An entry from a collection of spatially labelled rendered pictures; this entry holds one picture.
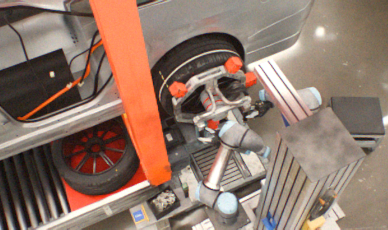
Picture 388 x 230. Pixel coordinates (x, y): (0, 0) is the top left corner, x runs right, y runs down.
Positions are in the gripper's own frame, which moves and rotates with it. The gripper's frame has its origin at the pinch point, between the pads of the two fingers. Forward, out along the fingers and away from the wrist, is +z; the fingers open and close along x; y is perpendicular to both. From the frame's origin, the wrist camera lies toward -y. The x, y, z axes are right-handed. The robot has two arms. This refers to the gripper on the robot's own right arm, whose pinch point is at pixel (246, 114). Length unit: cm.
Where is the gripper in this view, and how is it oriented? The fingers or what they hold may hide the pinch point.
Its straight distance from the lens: 331.0
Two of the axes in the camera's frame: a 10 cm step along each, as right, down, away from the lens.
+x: 4.0, 7.8, -4.7
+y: -0.4, -5.0, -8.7
